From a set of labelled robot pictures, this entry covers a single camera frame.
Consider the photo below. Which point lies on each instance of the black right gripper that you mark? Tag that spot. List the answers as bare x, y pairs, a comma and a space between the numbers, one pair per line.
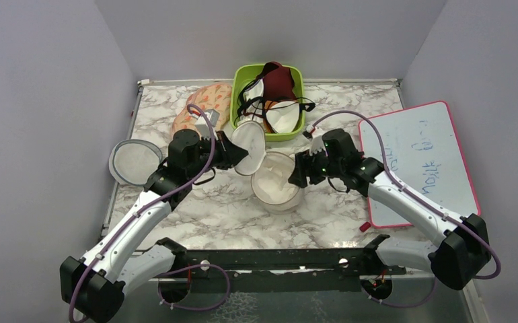
304, 167

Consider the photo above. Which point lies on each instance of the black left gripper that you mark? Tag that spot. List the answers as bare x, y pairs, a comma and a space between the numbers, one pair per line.
230, 153

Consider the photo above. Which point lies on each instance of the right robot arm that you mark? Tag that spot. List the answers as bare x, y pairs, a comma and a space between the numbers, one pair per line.
457, 248

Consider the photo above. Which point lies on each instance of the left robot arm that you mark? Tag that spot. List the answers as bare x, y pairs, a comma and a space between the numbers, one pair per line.
91, 284

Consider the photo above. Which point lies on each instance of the maroon bra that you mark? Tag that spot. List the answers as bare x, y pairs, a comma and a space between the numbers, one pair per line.
277, 81

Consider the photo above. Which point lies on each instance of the grey rimmed round laundry bag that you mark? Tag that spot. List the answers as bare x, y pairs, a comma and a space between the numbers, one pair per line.
132, 161

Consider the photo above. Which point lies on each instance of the green plastic basin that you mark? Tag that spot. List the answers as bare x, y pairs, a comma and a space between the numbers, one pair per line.
246, 74

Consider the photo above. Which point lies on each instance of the red marker cap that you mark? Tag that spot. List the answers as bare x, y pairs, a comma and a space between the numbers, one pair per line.
364, 227

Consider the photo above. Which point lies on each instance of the pink framed whiteboard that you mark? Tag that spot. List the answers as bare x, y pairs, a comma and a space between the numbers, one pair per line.
421, 147

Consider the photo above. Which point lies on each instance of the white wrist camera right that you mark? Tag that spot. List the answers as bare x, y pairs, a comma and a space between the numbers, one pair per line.
315, 134

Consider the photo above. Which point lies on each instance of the white bra with black straps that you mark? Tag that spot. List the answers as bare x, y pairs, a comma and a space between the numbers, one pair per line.
250, 104

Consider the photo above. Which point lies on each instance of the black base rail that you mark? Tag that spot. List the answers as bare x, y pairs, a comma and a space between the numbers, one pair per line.
272, 270

